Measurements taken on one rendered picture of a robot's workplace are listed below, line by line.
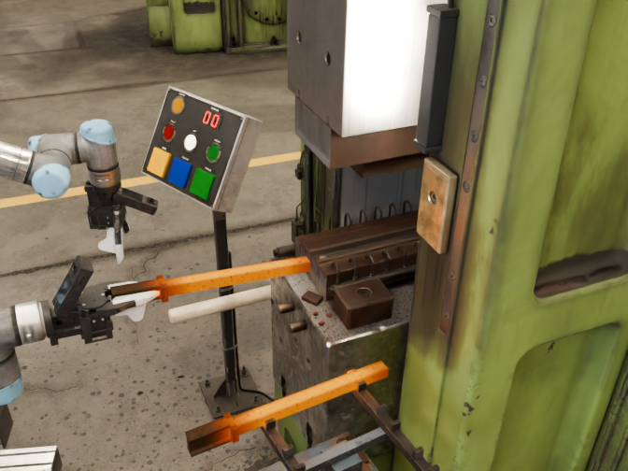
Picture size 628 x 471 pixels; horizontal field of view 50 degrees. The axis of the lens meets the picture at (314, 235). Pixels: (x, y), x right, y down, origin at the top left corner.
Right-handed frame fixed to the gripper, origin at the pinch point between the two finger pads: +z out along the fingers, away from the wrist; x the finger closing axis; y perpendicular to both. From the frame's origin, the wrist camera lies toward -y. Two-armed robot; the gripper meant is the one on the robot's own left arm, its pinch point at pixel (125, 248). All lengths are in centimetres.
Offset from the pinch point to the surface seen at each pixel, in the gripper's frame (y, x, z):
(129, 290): -9, 47, -21
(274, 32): -69, -461, 77
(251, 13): -49, -456, 59
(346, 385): -50, 54, 1
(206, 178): -21.6, -19.3, -9.5
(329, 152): -50, 24, -38
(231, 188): -28.2, -18.0, -6.9
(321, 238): -51, 9, -6
